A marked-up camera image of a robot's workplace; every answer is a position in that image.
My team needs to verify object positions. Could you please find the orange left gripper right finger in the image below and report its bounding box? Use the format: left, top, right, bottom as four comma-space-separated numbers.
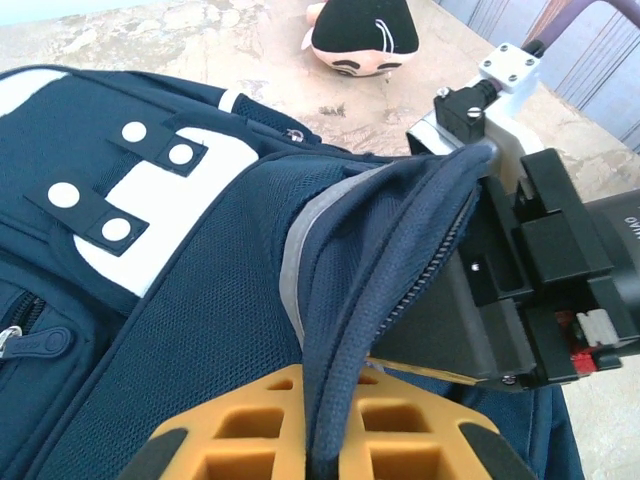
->
339, 367, 529, 480

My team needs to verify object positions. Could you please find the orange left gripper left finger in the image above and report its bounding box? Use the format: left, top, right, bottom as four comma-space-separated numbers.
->
119, 363, 309, 480

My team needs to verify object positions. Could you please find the navy blue backpack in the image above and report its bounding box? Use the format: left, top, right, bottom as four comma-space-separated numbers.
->
0, 67, 586, 480

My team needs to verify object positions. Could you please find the plush doll with black hair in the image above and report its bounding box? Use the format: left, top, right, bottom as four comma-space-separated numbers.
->
301, 0, 424, 79

